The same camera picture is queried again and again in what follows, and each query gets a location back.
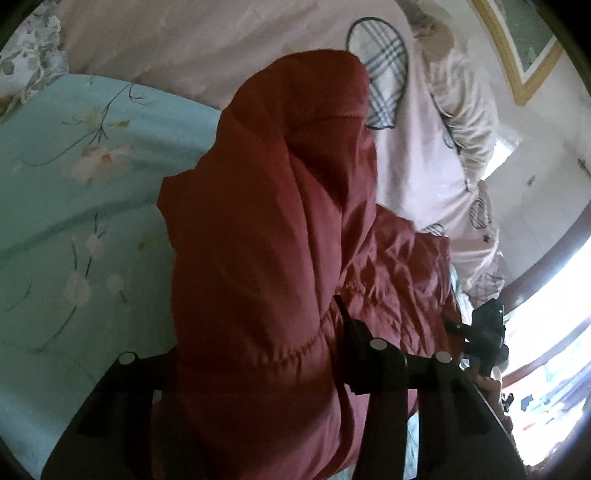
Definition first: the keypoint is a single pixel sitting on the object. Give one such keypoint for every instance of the gold framed wall picture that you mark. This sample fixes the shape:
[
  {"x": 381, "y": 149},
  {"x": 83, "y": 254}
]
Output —
[{"x": 521, "y": 41}]

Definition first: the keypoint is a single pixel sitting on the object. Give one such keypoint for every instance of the red quilted jacket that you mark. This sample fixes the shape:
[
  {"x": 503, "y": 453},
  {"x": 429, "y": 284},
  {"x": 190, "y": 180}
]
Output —
[{"x": 286, "y": 258}]

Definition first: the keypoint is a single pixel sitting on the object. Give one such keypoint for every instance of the person's right hand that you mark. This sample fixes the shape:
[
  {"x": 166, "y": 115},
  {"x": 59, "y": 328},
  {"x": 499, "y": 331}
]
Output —
[{"x": 488, "y": 385}]

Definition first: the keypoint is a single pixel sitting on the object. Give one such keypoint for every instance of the beige cloth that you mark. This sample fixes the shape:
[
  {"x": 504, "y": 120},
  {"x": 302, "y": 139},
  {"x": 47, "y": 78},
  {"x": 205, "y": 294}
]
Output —
[{"x": 466, "y": 92}]

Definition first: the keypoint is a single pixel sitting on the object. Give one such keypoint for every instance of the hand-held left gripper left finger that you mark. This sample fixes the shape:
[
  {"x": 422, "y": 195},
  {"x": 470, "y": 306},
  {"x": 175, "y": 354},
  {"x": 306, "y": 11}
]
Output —
[{"x": 115, "y": 415}]

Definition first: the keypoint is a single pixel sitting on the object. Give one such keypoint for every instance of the light blue floral blanket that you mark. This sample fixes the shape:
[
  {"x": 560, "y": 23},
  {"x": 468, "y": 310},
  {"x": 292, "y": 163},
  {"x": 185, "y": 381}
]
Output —
[{"x": 78, "y": 207}]

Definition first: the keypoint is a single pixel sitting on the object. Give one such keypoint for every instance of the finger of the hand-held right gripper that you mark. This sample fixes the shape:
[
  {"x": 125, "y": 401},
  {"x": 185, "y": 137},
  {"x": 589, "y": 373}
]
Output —
[{"x": 457, "y": 328}]

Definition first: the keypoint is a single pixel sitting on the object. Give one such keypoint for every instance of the pink quilt with plaid patches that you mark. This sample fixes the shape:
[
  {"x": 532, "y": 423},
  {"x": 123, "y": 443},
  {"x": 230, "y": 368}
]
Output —
[{"x": 415, "y": 161}]

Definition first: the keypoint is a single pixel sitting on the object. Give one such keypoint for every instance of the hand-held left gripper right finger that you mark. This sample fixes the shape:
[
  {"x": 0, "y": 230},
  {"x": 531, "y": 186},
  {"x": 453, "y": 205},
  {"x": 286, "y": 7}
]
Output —
[{"x": 358, "y": 344}]

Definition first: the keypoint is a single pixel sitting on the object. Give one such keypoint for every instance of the floral ruffled pillow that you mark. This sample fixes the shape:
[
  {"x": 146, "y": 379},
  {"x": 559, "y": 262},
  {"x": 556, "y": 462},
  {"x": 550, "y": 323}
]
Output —
[{"x": 27, "y": 50}]

